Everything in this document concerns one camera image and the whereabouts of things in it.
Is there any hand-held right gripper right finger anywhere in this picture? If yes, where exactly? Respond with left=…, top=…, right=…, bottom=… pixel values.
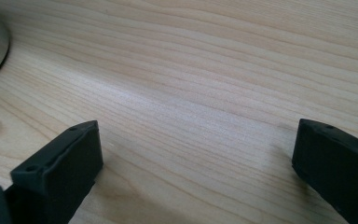
left=291, top=118, right=358, bottom=224

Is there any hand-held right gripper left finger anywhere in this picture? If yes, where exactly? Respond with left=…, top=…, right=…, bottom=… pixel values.
left=5, top=119, right=104, bottom=224

